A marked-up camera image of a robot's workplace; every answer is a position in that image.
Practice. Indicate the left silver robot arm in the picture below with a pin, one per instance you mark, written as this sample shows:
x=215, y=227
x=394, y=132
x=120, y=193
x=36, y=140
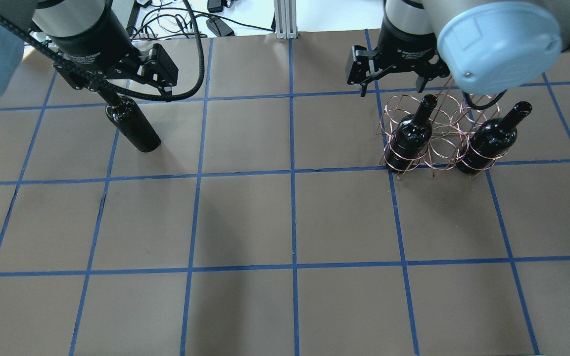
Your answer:
x=23, y=14

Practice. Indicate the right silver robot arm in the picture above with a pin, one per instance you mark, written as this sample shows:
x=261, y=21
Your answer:
x=486, y=46

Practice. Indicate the black bottle in basket end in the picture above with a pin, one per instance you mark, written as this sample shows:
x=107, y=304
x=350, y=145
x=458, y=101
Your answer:
x=409, y=140

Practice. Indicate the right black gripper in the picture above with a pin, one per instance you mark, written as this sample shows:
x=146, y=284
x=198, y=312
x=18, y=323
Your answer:
x=407, y=43

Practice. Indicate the aluminium frame post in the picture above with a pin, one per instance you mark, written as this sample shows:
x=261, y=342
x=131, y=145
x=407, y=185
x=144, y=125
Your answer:
x=285, y=19

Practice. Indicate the black bottle under basket handle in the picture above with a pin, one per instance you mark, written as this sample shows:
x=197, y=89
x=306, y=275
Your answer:
x=491, y=140

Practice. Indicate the black power adapter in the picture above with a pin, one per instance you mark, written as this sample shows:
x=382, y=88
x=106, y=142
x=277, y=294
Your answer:
x=219, y=28

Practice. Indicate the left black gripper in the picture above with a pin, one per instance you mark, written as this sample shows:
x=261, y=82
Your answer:
x=98, y=43

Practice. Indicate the black wine bottle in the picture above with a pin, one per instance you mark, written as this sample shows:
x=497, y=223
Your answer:
x=130, y=120

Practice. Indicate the copper wire wine basket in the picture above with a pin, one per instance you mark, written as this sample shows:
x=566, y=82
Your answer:
x=454, y=120

